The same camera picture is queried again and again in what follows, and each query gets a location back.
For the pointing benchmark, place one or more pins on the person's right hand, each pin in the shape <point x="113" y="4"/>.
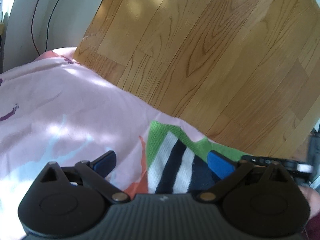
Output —
<point x="313" y="199"/>

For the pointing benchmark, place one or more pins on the pink printed bed sheet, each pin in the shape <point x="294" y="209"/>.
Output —
<point x="55" y="109"/>

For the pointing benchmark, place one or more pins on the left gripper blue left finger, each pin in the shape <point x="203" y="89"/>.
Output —
<point x="104" y="164"/>

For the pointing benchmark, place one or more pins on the green navy white knit sweater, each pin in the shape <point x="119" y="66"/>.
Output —
<point x="176" y="164"/>

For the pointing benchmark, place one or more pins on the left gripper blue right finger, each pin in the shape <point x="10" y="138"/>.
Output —
<point x="220" y="165"/>

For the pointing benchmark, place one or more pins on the wood grain headboard panel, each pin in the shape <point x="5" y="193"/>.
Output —
<point x="243" y="72"/>

